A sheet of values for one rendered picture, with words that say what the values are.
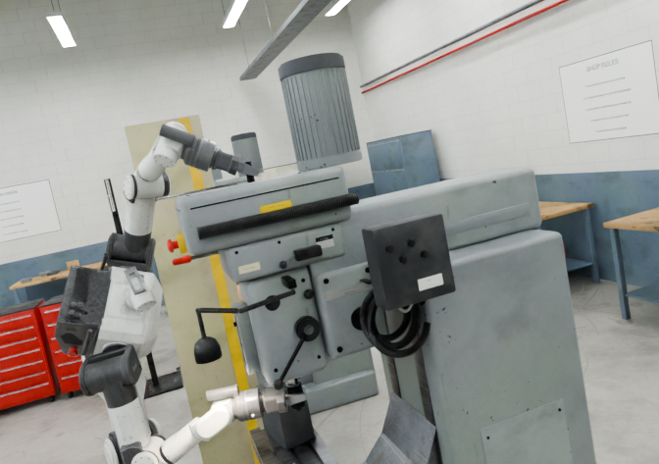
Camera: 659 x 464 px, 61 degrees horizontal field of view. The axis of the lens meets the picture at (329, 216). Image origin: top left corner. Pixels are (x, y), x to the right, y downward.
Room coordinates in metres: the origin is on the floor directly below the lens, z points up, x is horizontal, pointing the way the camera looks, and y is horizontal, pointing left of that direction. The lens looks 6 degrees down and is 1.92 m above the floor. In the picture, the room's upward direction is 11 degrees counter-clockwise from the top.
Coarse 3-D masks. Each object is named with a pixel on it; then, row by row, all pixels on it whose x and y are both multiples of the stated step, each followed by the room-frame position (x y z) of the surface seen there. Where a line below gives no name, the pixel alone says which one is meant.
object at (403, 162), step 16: (368, 144) 9.97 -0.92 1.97; (384, 144) 9.27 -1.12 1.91; (400, 144) 8.73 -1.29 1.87; (416, 144) 8.78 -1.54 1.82; (432, 144) 8.87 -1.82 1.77; (384, 160) 9.38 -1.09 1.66; (400, 160) 8.81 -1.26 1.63; (416, 160) 8.77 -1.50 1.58; (432, 160) 8.85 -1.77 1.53; (272, 176) 9.95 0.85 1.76; (384, 176) 9.49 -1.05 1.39; (400, 176) 8.91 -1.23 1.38; (416, 176) 8.75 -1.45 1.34; (432, 176) 8.84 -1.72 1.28; (384, 192) 9.62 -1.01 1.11
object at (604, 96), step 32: (576, 64) 5.98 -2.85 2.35; (608, 64) 5.58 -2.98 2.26; (640, 64) 5.23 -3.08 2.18; (576, 96) 6.04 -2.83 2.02; (608, 96) 5.63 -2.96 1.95; (640, 96) 5.27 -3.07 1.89; (576, 128) 6.11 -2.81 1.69; (608, 128) 5.68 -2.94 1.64; (640, 128) 5.32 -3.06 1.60; (0, 192) 9.49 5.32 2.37; (32, 192) 9.63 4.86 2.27; (0, 224) 9.45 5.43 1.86; (32, 224) 9.59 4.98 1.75
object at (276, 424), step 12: (264, 384) 2.11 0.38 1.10; (288, 408) 1.96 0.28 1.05; (264, 420) 2.12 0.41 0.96; (276, 420) 1.99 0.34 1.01; (288, 420) 1.96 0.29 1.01; (300, 420) 1.98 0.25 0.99; (276, 432) 2.01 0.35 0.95; (288, 432) 1.96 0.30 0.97; (300, 432) 1.98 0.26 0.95; (312, 432) 2.00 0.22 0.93; (288, 444) 1.95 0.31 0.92
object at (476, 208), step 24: (528, 168) 1.81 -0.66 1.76; (408, 192) 1.76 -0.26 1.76; (432, 192) 1.70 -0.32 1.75; (456, 192) 1.72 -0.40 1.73; (480, 192) 1.74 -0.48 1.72; (504, 192) 1.77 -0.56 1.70; (528, 192) 1.80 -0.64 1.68; (360, 216) 1.63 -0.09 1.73; (384, 216) 1.65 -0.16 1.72; (408, 216) 1.67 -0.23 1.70; (456, 216) 1.72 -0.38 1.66; (480, 216) 1.74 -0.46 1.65; (504, 216) 1.76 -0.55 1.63; (528, 216) 1.79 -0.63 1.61; (360, 240) 1.62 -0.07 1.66; (456, 240) 1.71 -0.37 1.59; (480, 240) 1.74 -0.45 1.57; (312, 264) 1.58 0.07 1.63; (336, 264) 1.60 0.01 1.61
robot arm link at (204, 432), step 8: (216, 408) 1.59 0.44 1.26; (224, 408) 1.59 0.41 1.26; (208, 416) 1.58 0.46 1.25; (216, 416) 1.58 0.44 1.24; (224, 416) 1.58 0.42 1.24; (192, 424) 1.61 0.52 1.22; (200, 424) 1.58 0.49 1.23; (208, 424) 1.58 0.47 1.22; (216, 424) 1.58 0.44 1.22; (224, 424) 1.58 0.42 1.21; (192, 432) 1.60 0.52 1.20; (200, 432) 1.58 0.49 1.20; (208, 432) 1.58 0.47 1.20; (216, 432) 1.58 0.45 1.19
